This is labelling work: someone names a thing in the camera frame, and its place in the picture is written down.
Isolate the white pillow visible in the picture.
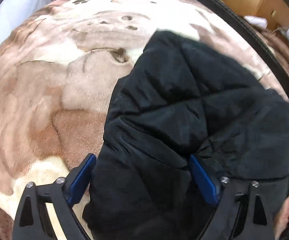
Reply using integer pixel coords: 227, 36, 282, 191
243, 15, 268, 29

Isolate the wooden wardrobe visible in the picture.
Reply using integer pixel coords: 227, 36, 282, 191
223, 0, 289, 30

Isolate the black puffer jacket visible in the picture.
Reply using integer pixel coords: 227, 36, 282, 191
83, 31, 289, 239

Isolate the brown cream plush blanket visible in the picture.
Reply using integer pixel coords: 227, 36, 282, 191
0, 0, 289, 239

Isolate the black cable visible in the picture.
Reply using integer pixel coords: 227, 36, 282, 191
159, 0, 289, 136

